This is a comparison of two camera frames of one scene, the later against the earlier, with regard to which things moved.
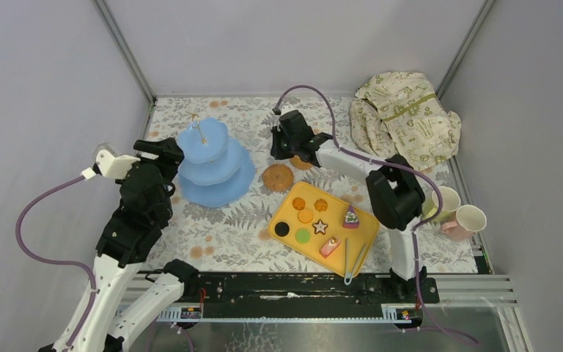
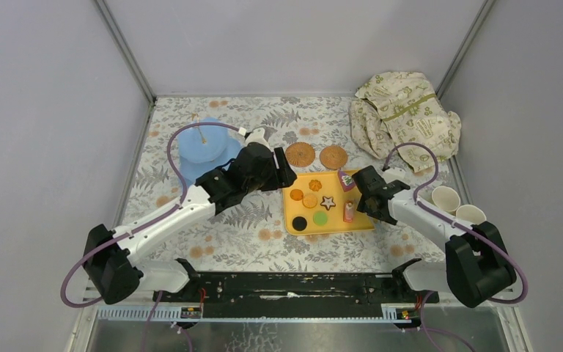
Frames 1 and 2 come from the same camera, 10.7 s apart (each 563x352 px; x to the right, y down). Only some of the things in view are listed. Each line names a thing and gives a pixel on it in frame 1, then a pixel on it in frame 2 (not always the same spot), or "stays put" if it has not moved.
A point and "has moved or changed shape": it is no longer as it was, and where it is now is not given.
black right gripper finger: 308,155 -> 366,182
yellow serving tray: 317,225 has moved or changed shape
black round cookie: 281,229 -> 299,223
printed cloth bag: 397,113 stays put
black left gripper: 157,158 -> 278,168
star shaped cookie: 319,227 -> 328,202
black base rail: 306,289 stays put
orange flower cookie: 320,204 -> 314,185
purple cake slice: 351,220 -> 346,181
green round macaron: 303,236 -> 319,218
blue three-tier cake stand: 215,170 stays put
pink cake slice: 330,246 -> 348,210
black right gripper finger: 280,149 -> 369,203
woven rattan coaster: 297,162 has moved or changed shape
